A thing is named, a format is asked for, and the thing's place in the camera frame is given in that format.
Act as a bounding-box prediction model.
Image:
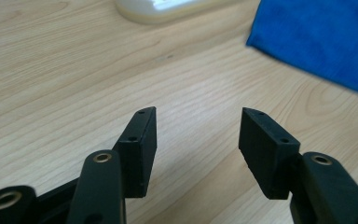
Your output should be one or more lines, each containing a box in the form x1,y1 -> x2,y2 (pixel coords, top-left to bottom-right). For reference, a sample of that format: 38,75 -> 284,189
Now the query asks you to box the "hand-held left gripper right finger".
238,106 -> 358,224

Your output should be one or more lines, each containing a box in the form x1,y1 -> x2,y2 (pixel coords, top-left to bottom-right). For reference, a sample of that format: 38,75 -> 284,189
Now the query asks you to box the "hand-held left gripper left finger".
65,105 -> 158,224

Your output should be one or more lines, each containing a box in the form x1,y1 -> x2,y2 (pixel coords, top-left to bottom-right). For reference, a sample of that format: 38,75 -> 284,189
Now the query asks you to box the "blue cloth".
245,0 -> 358,99

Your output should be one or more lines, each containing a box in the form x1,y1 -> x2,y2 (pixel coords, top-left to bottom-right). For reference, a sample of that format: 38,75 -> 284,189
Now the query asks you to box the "white dish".
115,0 -> 250,26

